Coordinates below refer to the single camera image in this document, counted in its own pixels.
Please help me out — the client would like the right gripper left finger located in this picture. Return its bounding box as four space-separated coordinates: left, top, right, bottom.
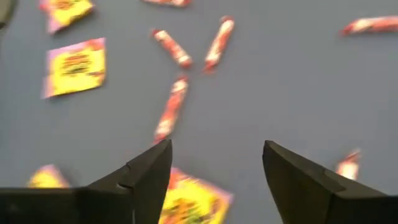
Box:
0 139 174 224

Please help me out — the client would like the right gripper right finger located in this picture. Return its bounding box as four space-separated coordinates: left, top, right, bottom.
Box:
262 139 398 224

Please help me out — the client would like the yellow Sour Patch candy packet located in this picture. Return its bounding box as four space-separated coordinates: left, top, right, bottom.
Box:
40 37 108 100
39 0 96 35
158 167 234 224
26 164 71 189

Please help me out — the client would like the red white Smarties candy roll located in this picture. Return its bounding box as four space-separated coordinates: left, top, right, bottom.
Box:
152 75 190 146
201 15 236 75
141 0 193 9
339 15 398 37
335 148 363 182
150 28 194 70

